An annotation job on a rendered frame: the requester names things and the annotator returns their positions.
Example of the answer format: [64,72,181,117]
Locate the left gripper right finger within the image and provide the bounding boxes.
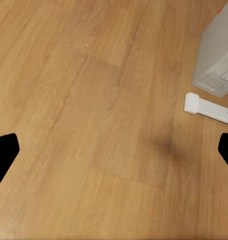
[218,133,228,164]

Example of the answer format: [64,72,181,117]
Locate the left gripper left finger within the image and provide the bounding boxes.
[0,133,20,183]

